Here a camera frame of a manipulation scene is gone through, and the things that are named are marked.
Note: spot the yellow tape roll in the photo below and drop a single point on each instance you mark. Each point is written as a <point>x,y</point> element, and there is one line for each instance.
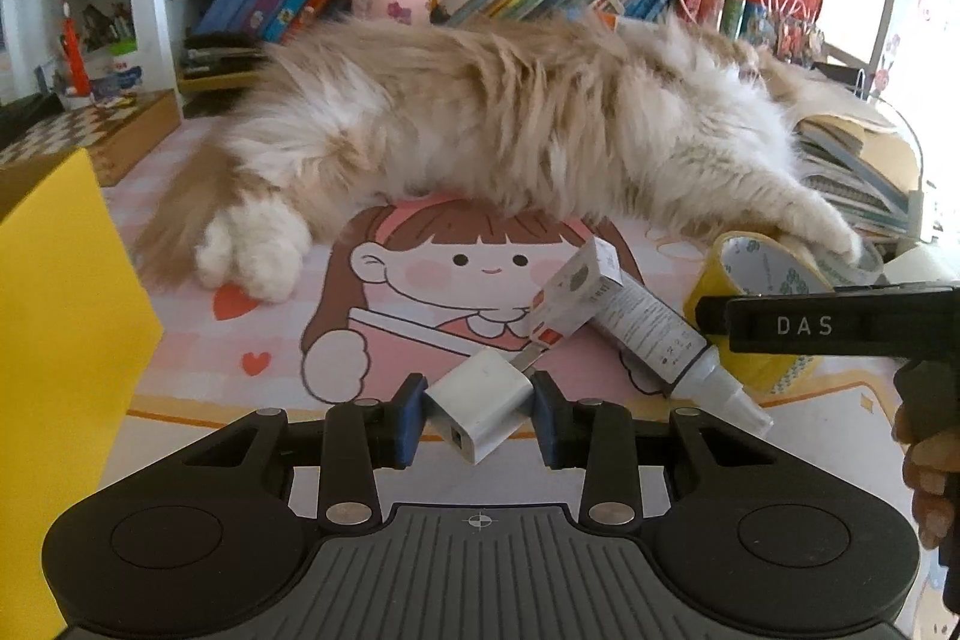
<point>709,295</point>

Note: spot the white squeeze bottle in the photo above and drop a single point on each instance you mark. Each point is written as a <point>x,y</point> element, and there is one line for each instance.
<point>660,332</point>

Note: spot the white cubby shelf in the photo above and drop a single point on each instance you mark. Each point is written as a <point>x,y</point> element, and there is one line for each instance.
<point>19,48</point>

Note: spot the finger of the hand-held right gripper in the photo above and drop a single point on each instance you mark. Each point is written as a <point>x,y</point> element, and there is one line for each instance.
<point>795,325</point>

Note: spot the wooden chessboard box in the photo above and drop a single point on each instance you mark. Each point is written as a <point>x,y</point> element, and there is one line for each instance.
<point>112,130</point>

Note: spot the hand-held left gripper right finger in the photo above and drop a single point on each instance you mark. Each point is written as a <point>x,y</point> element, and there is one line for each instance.
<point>546,419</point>

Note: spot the small white usb charger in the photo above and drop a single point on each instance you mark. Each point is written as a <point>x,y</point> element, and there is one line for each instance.
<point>480,400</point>

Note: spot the pile of open notebooks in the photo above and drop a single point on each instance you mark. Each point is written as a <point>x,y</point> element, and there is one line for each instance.
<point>847,175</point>

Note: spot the yellow cardboard box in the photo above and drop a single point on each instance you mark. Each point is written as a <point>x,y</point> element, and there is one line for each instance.
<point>60,310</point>

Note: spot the white jar with green lid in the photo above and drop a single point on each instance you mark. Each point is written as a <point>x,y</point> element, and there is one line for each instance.
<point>116,81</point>

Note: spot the person's right hand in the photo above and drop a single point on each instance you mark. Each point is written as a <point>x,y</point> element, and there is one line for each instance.
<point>926,482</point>

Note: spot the stack of dark flat books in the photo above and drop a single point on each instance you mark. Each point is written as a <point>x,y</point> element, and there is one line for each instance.
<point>221,55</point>

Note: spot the small white carton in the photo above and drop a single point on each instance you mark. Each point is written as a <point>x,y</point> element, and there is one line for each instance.
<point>577,287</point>

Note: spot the pink cartoon desk mat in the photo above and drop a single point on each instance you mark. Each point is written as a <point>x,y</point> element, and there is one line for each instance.
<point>420,280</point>

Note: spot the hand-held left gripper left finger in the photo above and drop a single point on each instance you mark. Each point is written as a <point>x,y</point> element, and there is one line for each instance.
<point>409,419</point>

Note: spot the fluffy cream cat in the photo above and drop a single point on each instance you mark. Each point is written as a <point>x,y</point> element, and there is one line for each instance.
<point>487,108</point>

